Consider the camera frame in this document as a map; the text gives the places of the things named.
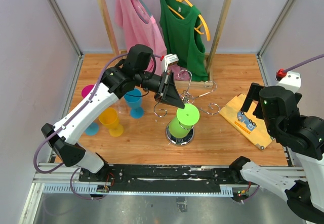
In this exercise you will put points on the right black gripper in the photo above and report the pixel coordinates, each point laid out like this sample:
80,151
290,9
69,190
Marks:
252,94

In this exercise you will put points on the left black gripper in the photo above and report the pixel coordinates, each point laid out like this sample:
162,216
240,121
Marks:
167,92

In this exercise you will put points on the green plastic wine glass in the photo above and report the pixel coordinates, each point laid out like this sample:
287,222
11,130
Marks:
184,121

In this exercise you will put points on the blue wine glass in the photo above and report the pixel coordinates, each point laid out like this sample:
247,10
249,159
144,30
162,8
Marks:
92,129
134,100

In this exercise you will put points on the yellow plastic wine glass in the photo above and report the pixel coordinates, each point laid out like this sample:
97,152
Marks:
109,118

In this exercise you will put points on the magenta plastic wine glass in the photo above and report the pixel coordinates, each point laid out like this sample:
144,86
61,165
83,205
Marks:
86,90

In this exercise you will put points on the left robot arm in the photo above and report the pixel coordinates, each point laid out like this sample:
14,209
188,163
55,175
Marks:
113,83

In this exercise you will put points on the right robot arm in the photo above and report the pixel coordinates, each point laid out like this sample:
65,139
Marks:
277,106

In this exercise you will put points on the wooden clothes rack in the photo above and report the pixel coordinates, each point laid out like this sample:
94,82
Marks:
208,61

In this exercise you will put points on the pink t-shirt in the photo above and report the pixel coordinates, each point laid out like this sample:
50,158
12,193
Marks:
137,32

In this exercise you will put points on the green tank top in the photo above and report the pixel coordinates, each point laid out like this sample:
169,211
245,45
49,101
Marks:
179,37

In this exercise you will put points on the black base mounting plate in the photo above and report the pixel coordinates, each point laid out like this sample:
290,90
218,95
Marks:
163,178

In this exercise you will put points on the yellow clothes hanger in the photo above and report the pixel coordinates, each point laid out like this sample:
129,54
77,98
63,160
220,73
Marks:
184,10

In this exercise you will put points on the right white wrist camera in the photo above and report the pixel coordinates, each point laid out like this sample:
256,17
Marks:
289,80

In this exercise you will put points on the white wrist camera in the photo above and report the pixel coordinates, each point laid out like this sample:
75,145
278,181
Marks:
167,61
289,80

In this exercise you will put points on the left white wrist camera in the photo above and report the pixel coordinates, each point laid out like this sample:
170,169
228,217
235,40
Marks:
167,61

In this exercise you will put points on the aluminium frame rail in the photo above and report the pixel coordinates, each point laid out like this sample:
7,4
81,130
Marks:
65,180

